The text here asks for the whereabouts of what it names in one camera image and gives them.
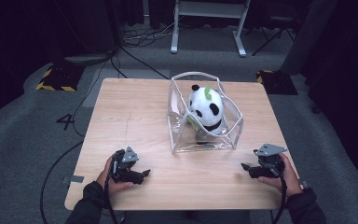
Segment white metal desk frame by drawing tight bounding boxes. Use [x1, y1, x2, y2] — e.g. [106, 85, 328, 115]
[170, 0, 252, 58]

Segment grey flat stand base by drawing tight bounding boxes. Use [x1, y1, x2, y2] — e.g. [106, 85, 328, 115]
[62, 53, 109, 67]

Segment panda plush toy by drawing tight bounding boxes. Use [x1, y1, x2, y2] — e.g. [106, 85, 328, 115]
[186, 84, 226, 146]

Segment long black floor cable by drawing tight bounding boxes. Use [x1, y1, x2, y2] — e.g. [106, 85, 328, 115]
[39, 140, 85, 224]

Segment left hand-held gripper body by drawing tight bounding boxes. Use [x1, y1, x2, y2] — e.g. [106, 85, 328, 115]
[109, 146, 141, 185]

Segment person's right hand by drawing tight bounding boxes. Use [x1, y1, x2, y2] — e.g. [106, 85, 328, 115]
[257, 152, 304, 198]

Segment grey curtain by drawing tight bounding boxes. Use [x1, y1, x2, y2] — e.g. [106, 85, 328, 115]
[280, 0, 338, 76]

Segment black yellow striped floor plate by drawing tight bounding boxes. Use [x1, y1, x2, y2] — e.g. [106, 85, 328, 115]
[34, 63, 86, 92]
[255, 69, 299, 96]

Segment grey tape piece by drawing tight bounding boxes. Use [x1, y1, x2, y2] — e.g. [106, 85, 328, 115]
[61, 175, 85, 185]

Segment clear plastic bag white trim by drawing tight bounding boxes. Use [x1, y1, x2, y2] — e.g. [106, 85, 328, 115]
[166, 71, 244, 154]

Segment right hand-held gripper black cable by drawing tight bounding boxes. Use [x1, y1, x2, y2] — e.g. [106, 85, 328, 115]
[270, 166, 288, 224]

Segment tangle of floor cables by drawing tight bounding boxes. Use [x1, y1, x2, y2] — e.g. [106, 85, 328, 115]
[122, 18, 176, 49]

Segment person's left hand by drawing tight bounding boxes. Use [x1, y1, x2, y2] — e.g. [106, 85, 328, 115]
[96, 155, 135, 197]

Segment person's dark legs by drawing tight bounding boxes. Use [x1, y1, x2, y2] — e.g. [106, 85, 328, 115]
[125, 210, 254, 224]

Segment black tripod stand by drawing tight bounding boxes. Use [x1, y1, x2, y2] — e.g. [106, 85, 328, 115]
[251, 15, 296, 57]

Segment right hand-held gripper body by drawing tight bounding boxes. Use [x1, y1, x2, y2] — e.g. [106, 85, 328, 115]
[253, 143, 289, 179]

